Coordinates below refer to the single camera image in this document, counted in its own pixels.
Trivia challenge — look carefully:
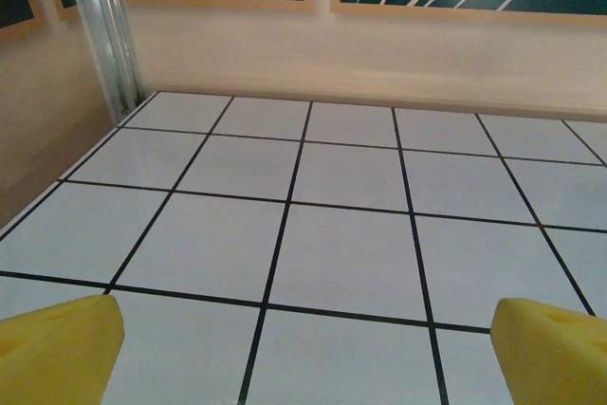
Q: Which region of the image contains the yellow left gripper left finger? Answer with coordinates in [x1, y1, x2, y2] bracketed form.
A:
[0, 294, 126, 405]

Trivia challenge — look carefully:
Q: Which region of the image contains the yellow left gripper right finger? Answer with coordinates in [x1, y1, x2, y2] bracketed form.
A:
[489, 297, 607, 405]

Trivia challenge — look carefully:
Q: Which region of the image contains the aluminium corner post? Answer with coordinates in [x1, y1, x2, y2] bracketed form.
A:
[64, 0, 145, 122]

